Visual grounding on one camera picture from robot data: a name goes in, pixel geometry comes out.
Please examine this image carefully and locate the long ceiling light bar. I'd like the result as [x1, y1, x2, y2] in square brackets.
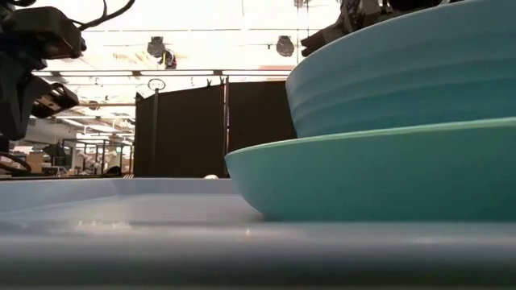
[31, 68, 298, 78]

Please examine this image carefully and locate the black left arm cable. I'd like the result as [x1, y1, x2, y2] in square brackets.
[0, 151, 32, 174]

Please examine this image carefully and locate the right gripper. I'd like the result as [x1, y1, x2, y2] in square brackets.
[300, 0, 390, 57]

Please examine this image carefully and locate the black loop-topped stand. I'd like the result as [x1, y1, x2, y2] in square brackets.
[147, 77, 167, 151]

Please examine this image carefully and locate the teal plate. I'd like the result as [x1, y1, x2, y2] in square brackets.
[224, 116, 516, 222]

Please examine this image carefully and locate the distant black workstation frame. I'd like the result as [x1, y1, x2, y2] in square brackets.
[60, 139, 134, 176]

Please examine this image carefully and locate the black curtain partition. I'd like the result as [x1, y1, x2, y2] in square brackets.
[133, 79, 299, 179]

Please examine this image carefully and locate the blue bowl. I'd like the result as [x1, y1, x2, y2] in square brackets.
[285, 0, 516, 139]

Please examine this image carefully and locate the blue plastic tray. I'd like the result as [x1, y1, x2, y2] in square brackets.
[0, 177, 516, 290]

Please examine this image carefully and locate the black ceiling camera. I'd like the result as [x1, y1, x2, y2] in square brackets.
[146, 35, 167, 59]
[275, 35, 296, 58]

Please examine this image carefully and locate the red black ceiling device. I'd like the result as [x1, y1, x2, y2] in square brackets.
[160, 48, 178, 70]

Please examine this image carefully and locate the black left camera cable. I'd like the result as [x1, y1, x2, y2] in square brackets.
[76, 0, 136, 32]

